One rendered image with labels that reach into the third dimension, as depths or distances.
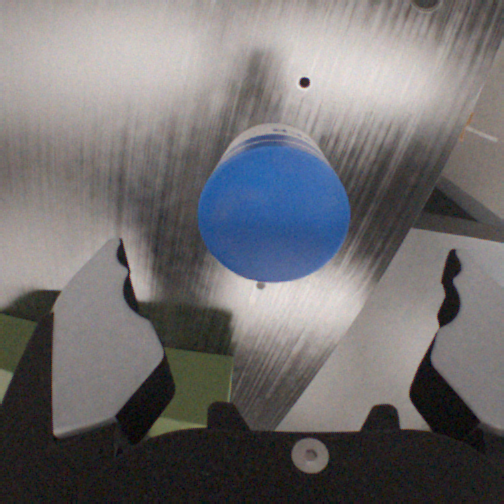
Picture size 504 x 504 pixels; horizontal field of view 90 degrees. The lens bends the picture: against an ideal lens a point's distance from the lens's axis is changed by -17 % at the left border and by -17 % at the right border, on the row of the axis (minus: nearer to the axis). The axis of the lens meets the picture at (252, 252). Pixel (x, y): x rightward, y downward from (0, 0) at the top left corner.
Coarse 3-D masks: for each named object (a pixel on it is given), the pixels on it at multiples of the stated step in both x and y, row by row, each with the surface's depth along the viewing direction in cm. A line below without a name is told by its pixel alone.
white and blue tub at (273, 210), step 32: (256, 128) 17; (288, 128) 16; (224, 160) 13; (256, 160) 12; (288, 160) 12; (320, 160) 12; (224, 192) 13; (256, 192) 13; (288, 192) 13; (320, 192) 13; (224, 224) 14; (256, 224) 14; (288, 224) 14; (320, 224) 14; (224, 256) 15; (256, 256) 15; (288, 256) 15; (320, 256) 14
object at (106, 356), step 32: (96, 256) 10; (64, 288) 8; (96, 288) 8; (128, 288) 9; (64, 320) 7; (96, 320) 7; (128, 320) 7; (64, 352) 6; (96, 352) 6; (128, 352) 6; (160, 352) 6; (64, 384) 6; (96, 384) 6; (128, 384) 6; (160, 384) 6; (64, 416) 5; (96, 416) 5; (128, 416) 5
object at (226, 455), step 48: (192, 432) 5; (240, 432) 5; (288, 432) 5; (336, 432) 5; (384, 432) 4; (432, 432) 4; (96, 480) 4; (144, 480) 4; (192, 480) 4; (240, 480) 4; (288, 480) 4; (336, 480) 4; (384, 480) 4; (432, 480) 4; (480, 480) 4
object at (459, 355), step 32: (448, 256) 11; (448, 288) 10; (480, 288) 8; (448, 320) 8; (480, 320) 7; (448, 352) 6; (480, 352) 6; (416, 384) 7; (448, 384) 6; (480, 384) 5; (448, 416) 6; (480, 416) 5
